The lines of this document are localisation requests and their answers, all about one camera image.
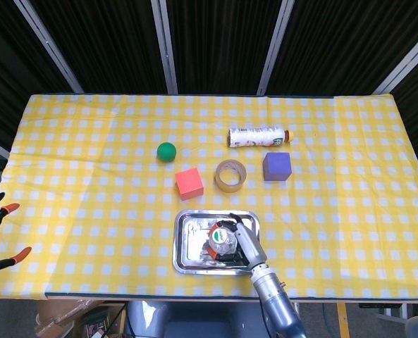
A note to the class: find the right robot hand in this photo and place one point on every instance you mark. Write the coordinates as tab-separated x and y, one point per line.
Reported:
251	246

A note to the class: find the transparent plastic bottle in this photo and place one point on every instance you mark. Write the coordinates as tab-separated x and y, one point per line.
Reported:
223	241

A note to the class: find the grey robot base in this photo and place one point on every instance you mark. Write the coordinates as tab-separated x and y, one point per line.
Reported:
194	318

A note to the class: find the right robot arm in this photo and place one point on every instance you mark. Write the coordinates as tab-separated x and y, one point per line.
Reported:
277	303

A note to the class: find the silver metal tray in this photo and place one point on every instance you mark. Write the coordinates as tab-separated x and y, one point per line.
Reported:
194	246

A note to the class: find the white labelled drink bottle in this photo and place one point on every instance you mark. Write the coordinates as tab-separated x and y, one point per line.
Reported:
258	137

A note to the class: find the clear tape roll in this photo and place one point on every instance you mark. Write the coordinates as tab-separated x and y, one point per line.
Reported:
230	176

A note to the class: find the purple foam cube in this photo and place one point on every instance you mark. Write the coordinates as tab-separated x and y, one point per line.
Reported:
277	167

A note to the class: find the red foam cube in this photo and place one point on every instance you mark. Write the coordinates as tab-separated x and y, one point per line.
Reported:
189	183

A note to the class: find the cardboard box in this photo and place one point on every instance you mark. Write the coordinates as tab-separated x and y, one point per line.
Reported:
62	317

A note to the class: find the green ball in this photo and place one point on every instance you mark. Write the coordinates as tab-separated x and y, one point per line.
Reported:
166	152

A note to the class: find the yellow checkered tablecloth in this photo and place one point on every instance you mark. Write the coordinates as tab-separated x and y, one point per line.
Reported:
124	218

